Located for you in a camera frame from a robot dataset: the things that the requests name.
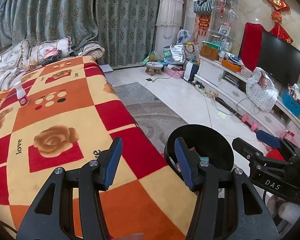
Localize white shopping bag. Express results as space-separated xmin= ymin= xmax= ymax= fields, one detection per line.
xmin=184 ymin=61 xmax=199 ymax=82

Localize pink dumbbell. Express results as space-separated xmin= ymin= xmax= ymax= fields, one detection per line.
xmin=241 ymin=114 xmax=258 ymax=132

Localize black trash bin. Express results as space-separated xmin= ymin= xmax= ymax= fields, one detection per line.
xmin=164 ymin=124 xmax=235 ymax=193

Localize red orange rose-print blanket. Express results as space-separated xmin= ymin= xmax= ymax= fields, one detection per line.
xmin=0 ymin=55 xmax=203 ymax=240

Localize red cloth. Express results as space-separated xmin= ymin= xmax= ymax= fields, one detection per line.
xmin=239 ymin=22 xmax=264 ymax=67

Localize red knot wall decoration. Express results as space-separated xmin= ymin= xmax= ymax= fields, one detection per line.
xmin=263 ymin=0 xmax=293 ymax=44

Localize small red hanging ornament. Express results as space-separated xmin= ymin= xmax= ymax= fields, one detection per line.
xmin=198 ymin=15 xmax=210 ymax=37

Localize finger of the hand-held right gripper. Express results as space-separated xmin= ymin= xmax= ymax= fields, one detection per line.
xmin=232 ymin=137 xmax=291 ymax=171
xmin=256 ymin=129 xmax=300 ymax=156

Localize white television cabinet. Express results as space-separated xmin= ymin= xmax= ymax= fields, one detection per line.
xmin=194 ymin=55 xmax=300 ymax=145

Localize small wooden stool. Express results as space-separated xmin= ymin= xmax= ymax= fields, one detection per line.
xmin=145 ymin=62 xmax=163 ymax=75

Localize white dotted bag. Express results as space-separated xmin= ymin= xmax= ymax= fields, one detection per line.
xmin=245 ymin=67 xmax=279 ymax=112

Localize person's right hand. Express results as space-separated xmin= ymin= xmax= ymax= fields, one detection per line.
xmin=267 ymin=195 xmax=300 ymax=227

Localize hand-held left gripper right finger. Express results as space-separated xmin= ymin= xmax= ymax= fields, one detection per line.
xmin=174 ymin=137 xmax=280 ymax=240

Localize black television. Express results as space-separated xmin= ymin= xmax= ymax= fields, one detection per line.
xmin=240 ymin=22 xmax=300 ymax=88

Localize white and blue plastic bag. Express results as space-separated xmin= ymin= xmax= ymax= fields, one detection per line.
xmin=177 ymin=29 xmax=193 ymax=46

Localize silver foil bag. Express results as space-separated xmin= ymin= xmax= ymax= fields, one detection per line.
xmin=169 ymin=44 xmax=186 ymax=64

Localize striped tote bag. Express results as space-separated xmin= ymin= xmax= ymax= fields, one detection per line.
xmin=193 ymin=0 xmax=214 ymax=15

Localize glass display shelf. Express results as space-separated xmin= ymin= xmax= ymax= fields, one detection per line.
xmin=210 ymin=0 xmax=240 ymax=53

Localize orange box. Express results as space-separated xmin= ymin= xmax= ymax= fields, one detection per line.
xmin=221 ymin=59 xmax=242 ymax=72

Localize folded pink and grey clothes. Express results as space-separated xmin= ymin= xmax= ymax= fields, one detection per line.
xmin=44 ymin=47 xmax=63 ymax=65

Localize blue basket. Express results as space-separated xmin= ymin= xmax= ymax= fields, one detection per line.
xmin=281 ymin=90 xmax=300 ymax=117

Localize white power strip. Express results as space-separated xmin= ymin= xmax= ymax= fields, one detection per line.
xmin=194 ymin=81 xmax=218 ymax=98

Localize grey floor rug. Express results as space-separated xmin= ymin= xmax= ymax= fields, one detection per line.
xmin=112 ymin=81 xmax=190 ymax=153

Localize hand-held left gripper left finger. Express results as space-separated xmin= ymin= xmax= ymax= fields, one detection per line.
xmin=16 ymin=137 xmax=123 ymax=240

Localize covered standing air conditioner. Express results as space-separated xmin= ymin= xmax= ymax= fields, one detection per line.
xmin=155 ymin=0 xmax=185 ymax=55

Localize tan handbag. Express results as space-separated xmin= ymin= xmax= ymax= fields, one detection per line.
xmin=199 ymin=44 xmax=220 ymax=61

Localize white bottle with pink label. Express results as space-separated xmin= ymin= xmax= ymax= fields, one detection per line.
xmin=14 ymin=81 xmax=29 ymax=106

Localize beige folded bedding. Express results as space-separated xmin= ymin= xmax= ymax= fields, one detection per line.
xmin=77 ymin=42 xmax=105 ymax=60

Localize white crumpled quilt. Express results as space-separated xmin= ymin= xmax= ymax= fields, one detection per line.
xmin=0 ymin=65 xmax=18 ymax=92

